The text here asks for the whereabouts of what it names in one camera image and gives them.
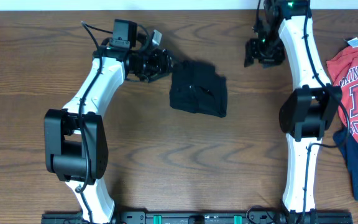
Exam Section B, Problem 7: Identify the black polo shirt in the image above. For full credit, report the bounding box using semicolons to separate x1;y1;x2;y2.
169;60;228;118

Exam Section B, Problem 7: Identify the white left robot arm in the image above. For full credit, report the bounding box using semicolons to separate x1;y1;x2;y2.
42;46;173;223

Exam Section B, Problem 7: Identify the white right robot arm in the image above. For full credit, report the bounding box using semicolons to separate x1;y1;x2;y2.
244;1;342;215

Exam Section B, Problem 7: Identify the navy blue garment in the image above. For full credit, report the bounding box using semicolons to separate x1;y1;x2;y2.
333;128;358;201

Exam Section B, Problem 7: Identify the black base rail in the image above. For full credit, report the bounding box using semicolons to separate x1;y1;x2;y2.
40;210;354;224

